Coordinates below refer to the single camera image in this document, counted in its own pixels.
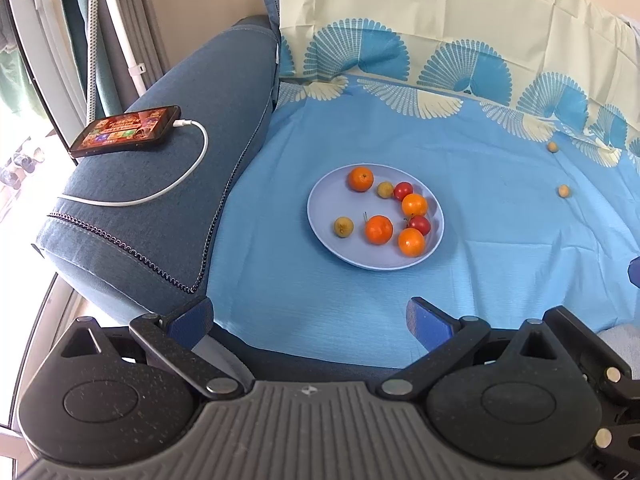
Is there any grey woven hose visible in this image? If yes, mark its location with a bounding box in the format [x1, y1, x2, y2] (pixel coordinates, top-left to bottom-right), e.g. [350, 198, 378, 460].
[85, 0, 102, 125]

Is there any white door frame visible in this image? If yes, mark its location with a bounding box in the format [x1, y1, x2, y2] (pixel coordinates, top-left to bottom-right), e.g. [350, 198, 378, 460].
[0, 0, 92, 161]

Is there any pile of shoes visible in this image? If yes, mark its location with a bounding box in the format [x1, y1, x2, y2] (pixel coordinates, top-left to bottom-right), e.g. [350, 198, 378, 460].
[0, 141, 47, 190]

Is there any black smartphone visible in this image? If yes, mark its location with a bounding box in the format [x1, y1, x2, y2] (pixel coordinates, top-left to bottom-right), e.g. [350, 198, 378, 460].
[68, 105, 182, 159]

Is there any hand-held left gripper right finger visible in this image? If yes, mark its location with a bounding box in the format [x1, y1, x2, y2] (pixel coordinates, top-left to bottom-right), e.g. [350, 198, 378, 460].
[375, 297, 577, 402]

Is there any light blue plate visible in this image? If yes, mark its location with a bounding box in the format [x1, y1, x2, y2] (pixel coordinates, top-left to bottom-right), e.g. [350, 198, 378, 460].
[307, 163, 445, 272]

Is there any orange tangerine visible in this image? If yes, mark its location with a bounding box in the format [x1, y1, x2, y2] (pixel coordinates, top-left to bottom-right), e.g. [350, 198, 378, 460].
[401, 193, 429, 218]
[364, 215, 394, 244]
[347, 166, 375, 193]
[398, 228, 426, 258]

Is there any white curved tube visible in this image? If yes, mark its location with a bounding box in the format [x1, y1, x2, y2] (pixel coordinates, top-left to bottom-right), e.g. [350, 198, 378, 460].
[42, 0, 147, 94]

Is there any blue fabric sofa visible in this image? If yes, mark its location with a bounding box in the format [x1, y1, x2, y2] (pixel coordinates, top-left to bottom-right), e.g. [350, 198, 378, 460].
[32, 0, 417, 387]

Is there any grey curtain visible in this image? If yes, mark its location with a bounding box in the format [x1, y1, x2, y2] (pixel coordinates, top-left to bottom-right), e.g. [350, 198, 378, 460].
[52, 0, 168, 117]

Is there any white charging cable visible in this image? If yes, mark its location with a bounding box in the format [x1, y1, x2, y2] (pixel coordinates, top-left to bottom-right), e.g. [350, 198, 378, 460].
[56, 118, 210, 207]

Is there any blue fan-print bed sheet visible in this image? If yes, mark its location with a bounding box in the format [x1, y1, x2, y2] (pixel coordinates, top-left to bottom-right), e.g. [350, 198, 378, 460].
[207, 0, 640, 377]

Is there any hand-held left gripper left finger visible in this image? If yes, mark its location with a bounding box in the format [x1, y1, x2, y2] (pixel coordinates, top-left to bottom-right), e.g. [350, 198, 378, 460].
[44, 296, 247, 402]

